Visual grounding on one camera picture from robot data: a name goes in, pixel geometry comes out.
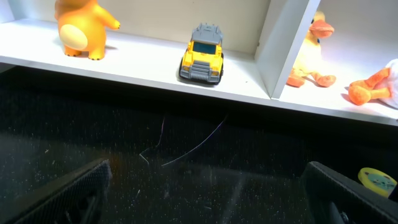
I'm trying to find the grey and yellow toy truck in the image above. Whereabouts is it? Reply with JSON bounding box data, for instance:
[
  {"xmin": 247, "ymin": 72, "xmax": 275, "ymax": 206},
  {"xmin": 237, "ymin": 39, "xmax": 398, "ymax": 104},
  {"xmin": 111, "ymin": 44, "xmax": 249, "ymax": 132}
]
[{"xmin": 178, "ymin": 22, "xmax": 224, "ymax": 85}]

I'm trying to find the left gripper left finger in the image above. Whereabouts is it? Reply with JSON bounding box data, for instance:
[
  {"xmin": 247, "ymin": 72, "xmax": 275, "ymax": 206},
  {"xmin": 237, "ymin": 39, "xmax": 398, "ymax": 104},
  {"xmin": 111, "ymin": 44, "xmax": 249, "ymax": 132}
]
[{"xmin": 0, "ymin": 158, "xmax": 113, "ymax": 224}]

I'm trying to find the yellow rubber duck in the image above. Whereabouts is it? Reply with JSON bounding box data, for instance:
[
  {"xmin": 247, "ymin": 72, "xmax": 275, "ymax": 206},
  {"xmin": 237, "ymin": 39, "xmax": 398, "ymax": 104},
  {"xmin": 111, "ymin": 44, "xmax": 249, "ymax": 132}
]
[{"xmin": 54, "ymin": 0, "xmax": 121, "ymax": 61}]

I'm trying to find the white shelf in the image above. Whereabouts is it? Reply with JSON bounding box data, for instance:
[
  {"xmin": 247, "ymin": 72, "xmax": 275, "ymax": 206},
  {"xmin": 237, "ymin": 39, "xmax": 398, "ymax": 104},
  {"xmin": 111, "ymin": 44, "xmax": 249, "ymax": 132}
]
[{"xmin": 0, "ymin": 0, "xmax": 398, "ymax": 127}]

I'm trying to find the white plush duck yellow hat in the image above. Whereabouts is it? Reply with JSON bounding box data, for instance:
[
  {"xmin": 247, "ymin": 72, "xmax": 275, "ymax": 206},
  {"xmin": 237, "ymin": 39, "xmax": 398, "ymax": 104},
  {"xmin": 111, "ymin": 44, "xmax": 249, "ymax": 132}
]
[{"xmin": 347, "ymin": 58, "xmax": 398, "ymax": 110}]

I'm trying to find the yellow rattle drum toy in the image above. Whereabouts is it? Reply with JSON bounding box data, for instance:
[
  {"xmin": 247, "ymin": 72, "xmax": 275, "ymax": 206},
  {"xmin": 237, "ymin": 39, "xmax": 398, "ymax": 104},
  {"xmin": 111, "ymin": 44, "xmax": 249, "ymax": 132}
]
[{"xmin": 357, "ymin": 167, "xmax": 398, "ymax": 198}]

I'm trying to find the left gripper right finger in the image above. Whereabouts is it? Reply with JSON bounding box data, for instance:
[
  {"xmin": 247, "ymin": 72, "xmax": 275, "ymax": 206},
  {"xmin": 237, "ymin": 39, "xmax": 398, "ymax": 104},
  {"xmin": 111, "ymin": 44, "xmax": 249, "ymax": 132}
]
[{"xmin": 302, "ymin": 161, "xmax": 398, "ymax": 224}]

